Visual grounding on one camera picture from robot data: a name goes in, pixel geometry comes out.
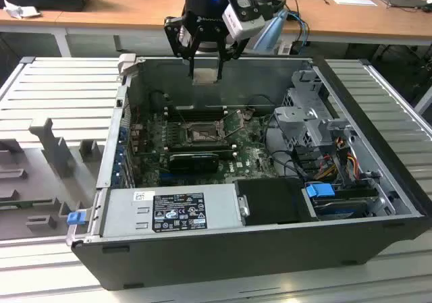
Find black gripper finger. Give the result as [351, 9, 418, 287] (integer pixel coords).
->
[215, 37, 249, 81]
[164, 15, 203, 78]

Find silver square CPU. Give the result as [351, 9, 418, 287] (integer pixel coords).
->
[192, 67, 219, 86]

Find metal socket cover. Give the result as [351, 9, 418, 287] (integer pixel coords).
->
[222, 108, 252, 139]

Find black RAM slot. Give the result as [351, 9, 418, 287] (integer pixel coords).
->
[167, 105, 227, 115]
[167, 148, 238, 157]
[167, 113, 229, 121]
[167, 142, 234, 150]

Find CPU socket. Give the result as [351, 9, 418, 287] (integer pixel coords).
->
[184, 121, 226, 145]

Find pale blue teach pendant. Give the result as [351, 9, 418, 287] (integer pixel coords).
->
[251, 8, 290, 55]

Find wooden desk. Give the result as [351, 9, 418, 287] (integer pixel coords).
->
[0, 0, 432, 47]

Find silver metal drive cage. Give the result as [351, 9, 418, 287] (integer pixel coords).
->
[272, 67, 359, 156]

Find green motherboard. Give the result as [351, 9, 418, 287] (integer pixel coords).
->
[130, 109, 281, 188]

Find black graphics card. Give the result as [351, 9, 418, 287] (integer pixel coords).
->
[167, 153, 220, 174]

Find white paper sheet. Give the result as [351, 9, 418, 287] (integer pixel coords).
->
[330, 0, 379, 7]

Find crumpled white paper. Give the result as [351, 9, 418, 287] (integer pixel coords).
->
[3, 0, 42, 20]

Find hard disk in blue carrier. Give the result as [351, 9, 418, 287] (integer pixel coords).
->
[304, 182, 379, 221]

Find grey parts rack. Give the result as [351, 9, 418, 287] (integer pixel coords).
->
[0, 117, 106, 242]

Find silver power supply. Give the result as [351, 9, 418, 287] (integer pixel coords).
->
[100, 184, 244, 237]

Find blue plastic case latch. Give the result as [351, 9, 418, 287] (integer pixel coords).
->
[67, 211, 86, 226]

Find black open PC case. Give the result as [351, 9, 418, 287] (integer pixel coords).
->
[70, 55, 432, 292]

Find green RAM stick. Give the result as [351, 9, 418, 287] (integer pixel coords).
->
[0, 198, 55, 210]

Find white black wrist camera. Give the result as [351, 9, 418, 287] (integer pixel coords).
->
[221, 0, 267, 43]

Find thin black wire loop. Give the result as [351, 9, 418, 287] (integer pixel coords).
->
[247, 94, 276, 111]

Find grey case release handle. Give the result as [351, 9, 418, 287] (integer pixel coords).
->
[117, 53, 138, 75]

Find blue cable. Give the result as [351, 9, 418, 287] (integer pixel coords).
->
[287, 10, 311, 47]

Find black cable bundle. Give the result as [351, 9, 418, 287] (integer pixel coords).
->
[262, 113, 306, 180]

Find yellow red black wires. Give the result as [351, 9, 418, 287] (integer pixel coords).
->
[316, 137, 365, 183]

